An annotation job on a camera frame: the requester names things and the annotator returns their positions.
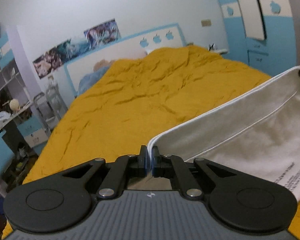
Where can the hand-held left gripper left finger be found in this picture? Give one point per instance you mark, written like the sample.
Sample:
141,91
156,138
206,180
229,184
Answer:
146,156

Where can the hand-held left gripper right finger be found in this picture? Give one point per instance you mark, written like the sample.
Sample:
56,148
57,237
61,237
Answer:
154,156

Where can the white printed sweatshirt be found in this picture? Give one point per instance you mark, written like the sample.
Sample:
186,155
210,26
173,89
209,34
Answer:
240,135

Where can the blue and white wardrobe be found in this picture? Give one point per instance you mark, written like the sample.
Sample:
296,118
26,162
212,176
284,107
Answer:
277,42

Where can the mustard yellow quilted blanket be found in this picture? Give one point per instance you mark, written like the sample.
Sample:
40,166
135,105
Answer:
140,100

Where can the white panel with black edge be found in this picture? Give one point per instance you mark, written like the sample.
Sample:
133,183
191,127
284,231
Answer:
251,10

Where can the blue pillow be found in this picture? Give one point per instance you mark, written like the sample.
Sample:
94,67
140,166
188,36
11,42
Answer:
90,82

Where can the white folding rack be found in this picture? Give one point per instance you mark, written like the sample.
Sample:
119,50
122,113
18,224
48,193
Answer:
52,102

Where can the white and blue headboard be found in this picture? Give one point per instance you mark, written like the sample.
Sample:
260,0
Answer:
130,47

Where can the blue and white drawer unit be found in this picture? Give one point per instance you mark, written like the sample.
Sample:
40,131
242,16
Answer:
32,132

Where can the grey desk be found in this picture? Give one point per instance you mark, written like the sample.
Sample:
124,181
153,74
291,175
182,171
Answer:
20,113

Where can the white round skull ornament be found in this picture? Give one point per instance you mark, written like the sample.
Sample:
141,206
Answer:
14,104

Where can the white cap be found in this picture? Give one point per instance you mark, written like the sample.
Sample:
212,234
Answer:
2,118

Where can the white open shelf unit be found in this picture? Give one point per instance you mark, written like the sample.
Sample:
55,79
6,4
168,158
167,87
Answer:
5,75

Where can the beige wall switch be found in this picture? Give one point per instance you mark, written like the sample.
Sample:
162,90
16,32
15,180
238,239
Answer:
206,23

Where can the blue purple wall poster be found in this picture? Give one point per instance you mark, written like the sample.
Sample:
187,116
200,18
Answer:
102,32

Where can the teal wave wall poster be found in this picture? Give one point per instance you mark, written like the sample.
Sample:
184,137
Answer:
72,47

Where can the pink coral wall poster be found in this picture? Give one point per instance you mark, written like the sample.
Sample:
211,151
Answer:
47,63

